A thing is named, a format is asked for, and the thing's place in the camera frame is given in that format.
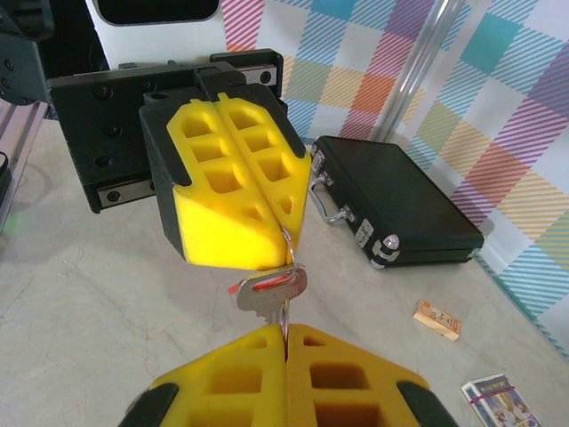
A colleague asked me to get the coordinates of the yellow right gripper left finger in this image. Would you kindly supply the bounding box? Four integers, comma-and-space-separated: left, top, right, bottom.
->
119, 323, 286, 427

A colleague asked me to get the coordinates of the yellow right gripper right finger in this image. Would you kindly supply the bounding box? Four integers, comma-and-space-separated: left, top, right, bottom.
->
284, 323, 460, 427

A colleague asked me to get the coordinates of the metal keyring with red strip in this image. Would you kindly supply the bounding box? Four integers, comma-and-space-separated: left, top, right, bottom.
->
227, 225, 308, 295

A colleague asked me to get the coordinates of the silver key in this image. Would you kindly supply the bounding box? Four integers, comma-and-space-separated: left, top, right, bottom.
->
236, 265, 309, 334
278, 265, 309, 339

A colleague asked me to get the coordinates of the small wooden block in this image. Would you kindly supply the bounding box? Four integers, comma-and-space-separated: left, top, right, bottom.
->
413, 299, 461, 342

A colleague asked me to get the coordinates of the playing card box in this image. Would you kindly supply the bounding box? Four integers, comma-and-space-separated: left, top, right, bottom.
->
461, 373, 544, 427

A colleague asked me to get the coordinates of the black briefcase with metal handle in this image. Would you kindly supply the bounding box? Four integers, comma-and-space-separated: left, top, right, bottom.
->
309, 135, 485, 270

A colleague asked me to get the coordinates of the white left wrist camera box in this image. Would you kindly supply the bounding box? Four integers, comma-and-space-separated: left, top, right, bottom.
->
84, 0, 230, 71

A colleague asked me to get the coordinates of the aluminium frame post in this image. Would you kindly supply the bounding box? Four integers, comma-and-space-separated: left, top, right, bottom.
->
372, 0, 472, 143

